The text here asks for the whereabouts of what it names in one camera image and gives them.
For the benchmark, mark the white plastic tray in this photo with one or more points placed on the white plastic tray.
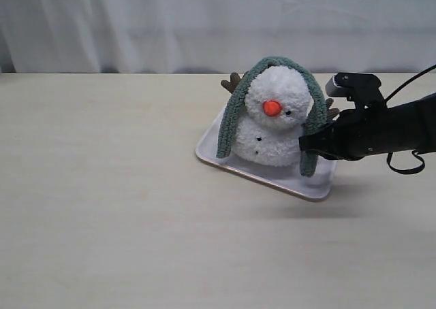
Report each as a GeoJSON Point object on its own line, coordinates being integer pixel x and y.
{"type": "Point", "coordinates": [285, 179]}

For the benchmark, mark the green fuzzy scarf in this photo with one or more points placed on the green fuzzy scarf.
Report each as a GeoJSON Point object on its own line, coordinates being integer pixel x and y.
{"type": "Point", "coordinates": [235, 118]}

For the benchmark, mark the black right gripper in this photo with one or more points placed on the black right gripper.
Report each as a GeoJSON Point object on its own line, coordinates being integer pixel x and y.
{"type": "Point", "coordinates": [353, 135]}

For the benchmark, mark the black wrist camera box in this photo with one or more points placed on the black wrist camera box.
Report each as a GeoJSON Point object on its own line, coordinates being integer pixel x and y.
{"type": "Point", "coordinates": [362, 89]}

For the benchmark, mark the white backdrop curtain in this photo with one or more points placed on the white backdrop curtain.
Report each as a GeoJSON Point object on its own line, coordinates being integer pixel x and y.
{"type": "Point", "coordinates": [215, 36]}

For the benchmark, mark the white plush snowman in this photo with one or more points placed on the white plush snowman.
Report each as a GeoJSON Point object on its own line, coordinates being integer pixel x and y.
{"type": "Point", "coordinates": [272, 125]}

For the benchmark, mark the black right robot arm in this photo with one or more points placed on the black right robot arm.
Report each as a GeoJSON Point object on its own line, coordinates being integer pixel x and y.
{"type": "Point", "coordinates": [414, 125]}

